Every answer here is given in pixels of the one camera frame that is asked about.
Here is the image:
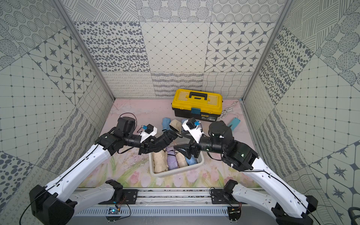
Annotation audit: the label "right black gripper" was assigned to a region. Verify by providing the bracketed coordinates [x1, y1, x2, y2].
[174, 131, 225, 159]

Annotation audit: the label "white plastic storage box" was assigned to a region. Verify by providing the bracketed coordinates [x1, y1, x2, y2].
[149, 153, 204, 178]

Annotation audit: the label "lilac umbrella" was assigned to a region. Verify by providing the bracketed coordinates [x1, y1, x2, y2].
[166, 147, 179, 171]

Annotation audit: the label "beige umbrella black stripes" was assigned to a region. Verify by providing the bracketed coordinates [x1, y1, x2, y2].
[175, 152, 188, 168]

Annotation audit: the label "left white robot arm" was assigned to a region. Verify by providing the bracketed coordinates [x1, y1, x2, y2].
[30, 117, 177, 225]

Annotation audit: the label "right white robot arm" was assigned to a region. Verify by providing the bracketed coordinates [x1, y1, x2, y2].
[174, 118, 318, 225]

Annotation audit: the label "beige umbrella black lining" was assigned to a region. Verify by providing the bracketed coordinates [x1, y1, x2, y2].
[169, 120, 182, 133]

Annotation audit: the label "yellow black toolbox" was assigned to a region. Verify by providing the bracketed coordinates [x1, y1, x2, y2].
[172, 89, 223, 122]

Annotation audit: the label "left green circuit board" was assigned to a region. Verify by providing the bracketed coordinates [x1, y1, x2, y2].
[106, 208, 121, 222]

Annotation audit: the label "right black circuit board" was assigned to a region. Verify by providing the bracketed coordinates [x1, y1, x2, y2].
[227, 207, 242, 222]

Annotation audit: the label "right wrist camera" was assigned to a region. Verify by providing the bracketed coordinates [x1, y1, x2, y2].
[182, 118, 203, 143]

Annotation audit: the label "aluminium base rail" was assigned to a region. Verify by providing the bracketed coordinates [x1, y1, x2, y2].
[53, 187, 290, 218]

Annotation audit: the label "white power cable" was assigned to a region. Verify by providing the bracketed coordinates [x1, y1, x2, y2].
[219, 101, 240, 119]

